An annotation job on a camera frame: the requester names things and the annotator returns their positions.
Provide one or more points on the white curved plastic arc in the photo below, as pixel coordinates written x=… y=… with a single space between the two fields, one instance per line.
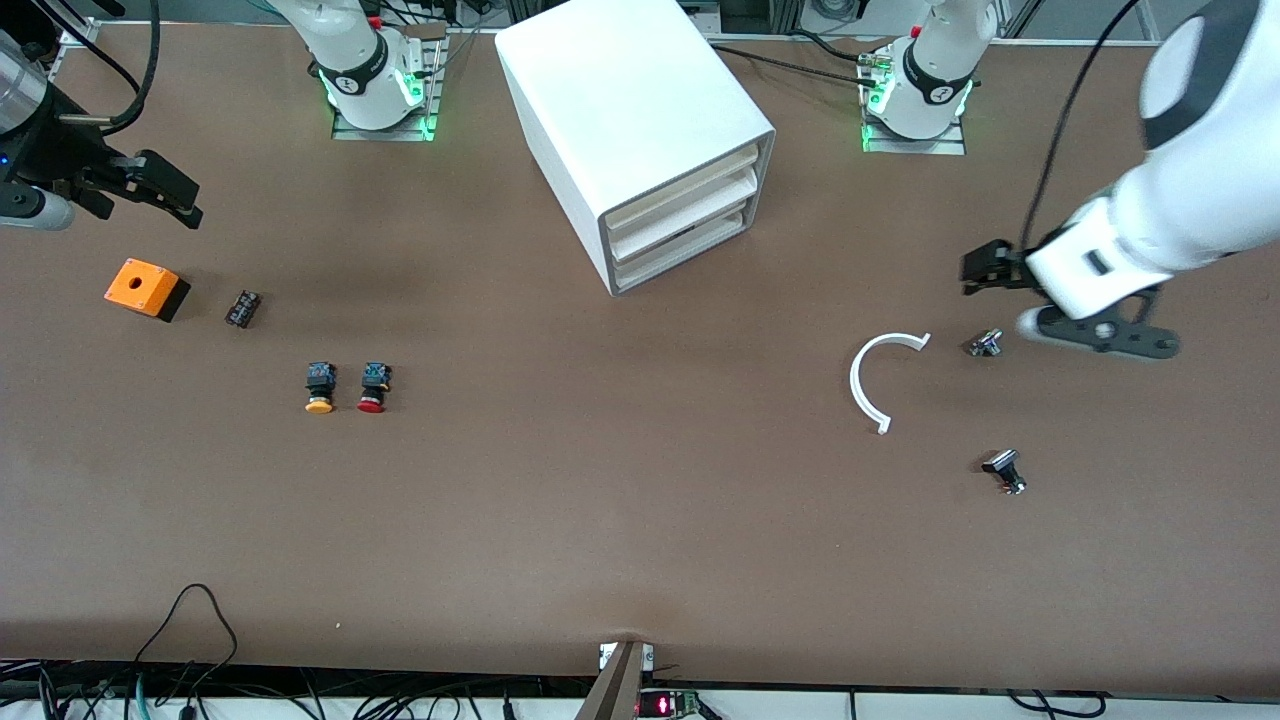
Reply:
x=856 y=385

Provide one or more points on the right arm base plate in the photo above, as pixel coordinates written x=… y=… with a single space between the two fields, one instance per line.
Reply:
x=385 y=134

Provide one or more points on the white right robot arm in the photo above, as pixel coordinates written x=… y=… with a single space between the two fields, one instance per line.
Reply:
x=360 y=60

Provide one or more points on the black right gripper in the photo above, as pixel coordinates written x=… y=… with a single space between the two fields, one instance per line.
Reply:
x=52 y=155

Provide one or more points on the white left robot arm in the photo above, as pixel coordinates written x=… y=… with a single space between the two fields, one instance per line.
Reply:
x=1200 y=180

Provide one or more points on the small silver switch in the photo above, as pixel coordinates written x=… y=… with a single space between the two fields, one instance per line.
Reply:
x=985 y=343

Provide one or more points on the black-headed switch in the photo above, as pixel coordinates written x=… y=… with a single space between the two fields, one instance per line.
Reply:
x=1002 y=463

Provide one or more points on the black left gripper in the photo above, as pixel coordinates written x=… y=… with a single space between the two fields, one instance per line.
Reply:
x=992 y=266

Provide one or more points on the orange-capped push button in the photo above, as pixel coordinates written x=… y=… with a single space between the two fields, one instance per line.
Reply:
x=320 y=385

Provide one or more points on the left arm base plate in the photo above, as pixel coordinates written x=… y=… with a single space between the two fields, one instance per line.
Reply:
x=915 y=147

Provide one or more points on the red digit display device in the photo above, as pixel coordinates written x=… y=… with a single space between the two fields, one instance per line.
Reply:
x=665 y=705

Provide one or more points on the white drawer cabinet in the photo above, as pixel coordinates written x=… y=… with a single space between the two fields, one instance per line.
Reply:
x=630 y=110

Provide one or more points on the red-capped push button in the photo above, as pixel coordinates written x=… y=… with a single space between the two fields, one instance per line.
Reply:
x=373 y=385

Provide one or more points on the small black contact block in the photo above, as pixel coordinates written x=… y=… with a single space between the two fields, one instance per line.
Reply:
x=243 y=308

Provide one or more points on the orange box with hole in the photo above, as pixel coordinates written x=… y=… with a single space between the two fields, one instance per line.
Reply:
x=140 y=283

